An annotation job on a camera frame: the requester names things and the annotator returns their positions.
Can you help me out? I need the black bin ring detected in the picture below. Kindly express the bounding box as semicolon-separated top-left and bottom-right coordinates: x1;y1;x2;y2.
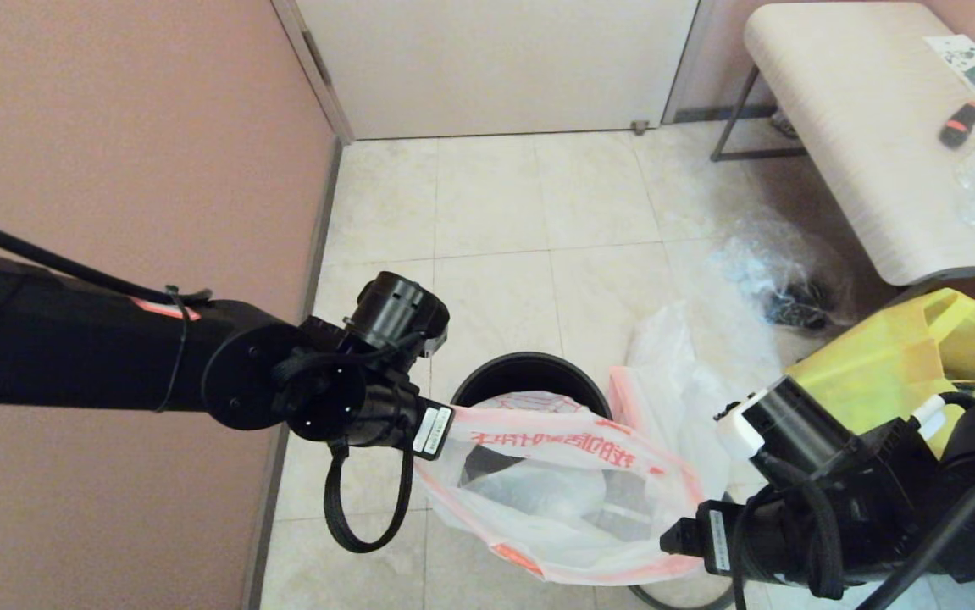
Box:
629;583;738;610

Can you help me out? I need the white red plastic bag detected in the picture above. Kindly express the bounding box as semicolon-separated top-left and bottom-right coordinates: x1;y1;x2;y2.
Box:
413;390;708;587

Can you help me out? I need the used translucent trash bag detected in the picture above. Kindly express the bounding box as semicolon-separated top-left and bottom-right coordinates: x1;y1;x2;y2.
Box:
610;301;751;509

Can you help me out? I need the black round trash bin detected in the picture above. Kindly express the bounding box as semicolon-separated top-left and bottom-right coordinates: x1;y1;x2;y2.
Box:
451;352;615;543

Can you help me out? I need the yellow shopping bag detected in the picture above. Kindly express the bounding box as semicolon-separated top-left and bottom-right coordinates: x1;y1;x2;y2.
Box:
786;288;975;458

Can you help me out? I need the crumpled clear plastic bag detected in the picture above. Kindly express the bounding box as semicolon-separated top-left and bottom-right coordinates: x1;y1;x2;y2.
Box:
712;212;856;331

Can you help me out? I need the black left wrist motor cylinder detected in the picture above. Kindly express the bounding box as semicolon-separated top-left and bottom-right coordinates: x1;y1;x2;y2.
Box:
343;271;451;357

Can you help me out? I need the black tangled object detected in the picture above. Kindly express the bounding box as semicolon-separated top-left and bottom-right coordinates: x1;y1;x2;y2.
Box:
762;281;834;330

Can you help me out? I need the white door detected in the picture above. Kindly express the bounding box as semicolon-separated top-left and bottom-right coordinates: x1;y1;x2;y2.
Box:
295;0;700;140

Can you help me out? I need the light wood-grain table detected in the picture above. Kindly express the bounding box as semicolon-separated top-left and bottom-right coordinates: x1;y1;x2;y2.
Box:
744;2;975;287

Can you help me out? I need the black orange marker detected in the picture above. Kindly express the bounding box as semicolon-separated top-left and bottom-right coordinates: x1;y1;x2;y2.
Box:
938;102;975;151

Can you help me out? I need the black and white booklet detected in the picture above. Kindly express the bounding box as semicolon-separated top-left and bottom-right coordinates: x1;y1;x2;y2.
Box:
923;34;975;103

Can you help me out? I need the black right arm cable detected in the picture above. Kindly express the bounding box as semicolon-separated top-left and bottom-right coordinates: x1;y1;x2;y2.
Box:
728;449;975;610

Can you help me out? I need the grey door frame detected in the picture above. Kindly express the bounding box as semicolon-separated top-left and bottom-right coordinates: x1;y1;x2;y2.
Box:
271;0;717;145

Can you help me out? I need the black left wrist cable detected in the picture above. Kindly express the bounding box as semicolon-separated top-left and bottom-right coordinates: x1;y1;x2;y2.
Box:
0;208;416;556

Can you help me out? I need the black metal table frame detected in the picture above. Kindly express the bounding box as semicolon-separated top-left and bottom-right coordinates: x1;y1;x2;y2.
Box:
710;66;975;293

